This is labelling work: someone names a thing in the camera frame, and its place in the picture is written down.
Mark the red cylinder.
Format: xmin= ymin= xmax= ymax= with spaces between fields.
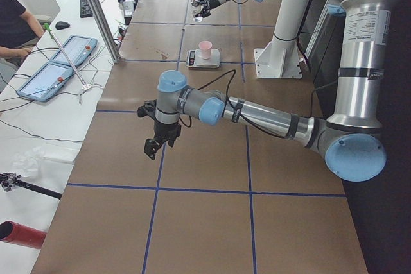
xmin=1 ymin=221 xmax=47 ymax=249

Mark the black computer mouse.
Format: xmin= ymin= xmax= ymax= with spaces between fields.
xmin=55 ymin=21 xmax=70 ymax=30

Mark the lower blue teach pendant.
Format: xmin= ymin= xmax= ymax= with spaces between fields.
xmin=17 ymin=62 xmax=74 ymax=103

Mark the glass sauce dispenser bottle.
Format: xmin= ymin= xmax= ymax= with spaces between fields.
xmin=191 ymin=0 xmax=203 ymax=23

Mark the aluminium frame post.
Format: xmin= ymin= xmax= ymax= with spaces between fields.
xmin=88 ymin=0 xmax=121 ymax=64

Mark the digital kitchen scale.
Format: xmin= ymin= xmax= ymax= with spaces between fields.
xmin=186 ymin=49 xmax=220 ymax=69

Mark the person in black shirt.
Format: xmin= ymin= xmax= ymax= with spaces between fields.
xmin=1 ymin=0 xmax=44 ymax=67

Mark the black keyboard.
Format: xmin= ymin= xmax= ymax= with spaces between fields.
xmin=80 ymin=0 xmax=93 ymax=18

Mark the blue teach pendant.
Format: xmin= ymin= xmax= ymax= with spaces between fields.
xmin=17 ymin=62 xmax=74 ymax=103
xmin=62 ymin=35 xmax=98 ymax=67

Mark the crumpled white paper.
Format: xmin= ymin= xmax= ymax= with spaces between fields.
xmin=11 ymin=146 xmax=45 ymax=180

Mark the pink plastic cup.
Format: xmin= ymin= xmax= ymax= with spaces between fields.
xmin=198 ymin=40 xmax=213 ymax=60

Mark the upper blue teach pendant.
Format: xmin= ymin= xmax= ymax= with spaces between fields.
xmin=62 ymin=35 xmax=98 ymax=67

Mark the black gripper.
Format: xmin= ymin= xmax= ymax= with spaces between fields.
xmin=144 ymin=120 xmax=181 ymax=160
xmin=200 ymin=0 xmax=218 ymax=14

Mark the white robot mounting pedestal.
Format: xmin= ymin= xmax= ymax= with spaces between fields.
xmin=254 ymin=0 xmax=309 ymax=79

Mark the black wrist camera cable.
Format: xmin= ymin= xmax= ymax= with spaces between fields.
xmin=179 ymin=69 xmax=292 ymax=139

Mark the black camera tripod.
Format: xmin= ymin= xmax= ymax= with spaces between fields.
xmin=1 ymin=173 xmax=62 ymax=200

